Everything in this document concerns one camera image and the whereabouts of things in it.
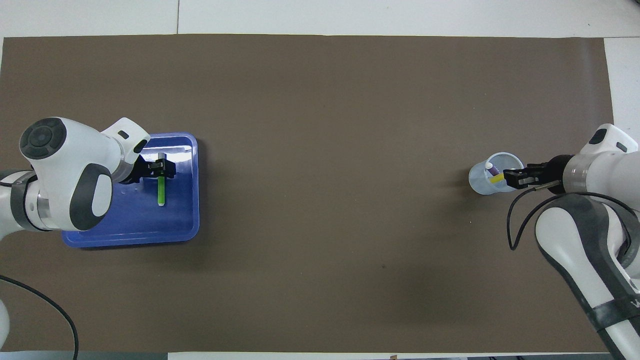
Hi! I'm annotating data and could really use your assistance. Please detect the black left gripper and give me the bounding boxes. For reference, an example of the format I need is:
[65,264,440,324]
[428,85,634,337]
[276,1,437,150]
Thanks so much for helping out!
[120,152,177,186]

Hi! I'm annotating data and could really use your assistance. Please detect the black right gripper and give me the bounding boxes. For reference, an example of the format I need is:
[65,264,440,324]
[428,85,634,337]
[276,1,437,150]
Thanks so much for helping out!
[502,154,574,195]

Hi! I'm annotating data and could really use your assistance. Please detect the green marker pen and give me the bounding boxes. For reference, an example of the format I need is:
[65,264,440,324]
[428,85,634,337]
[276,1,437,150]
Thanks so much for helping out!
[157,152,167,207]

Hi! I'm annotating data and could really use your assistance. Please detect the translucent plastic cup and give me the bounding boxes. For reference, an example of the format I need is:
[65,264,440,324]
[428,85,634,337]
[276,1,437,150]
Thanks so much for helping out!
[468,151,526,196]

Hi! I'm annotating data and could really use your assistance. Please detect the blue plastic tray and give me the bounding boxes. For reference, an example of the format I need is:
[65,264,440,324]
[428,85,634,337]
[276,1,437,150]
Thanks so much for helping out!
[61,132,200,249]

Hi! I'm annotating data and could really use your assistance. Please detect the brown table mat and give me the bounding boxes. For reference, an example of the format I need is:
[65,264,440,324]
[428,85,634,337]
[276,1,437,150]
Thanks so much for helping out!
[0,34,638,353]

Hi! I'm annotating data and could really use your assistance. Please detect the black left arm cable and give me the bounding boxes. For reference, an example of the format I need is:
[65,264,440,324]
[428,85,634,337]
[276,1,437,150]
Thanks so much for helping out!
[0,275,80,360]

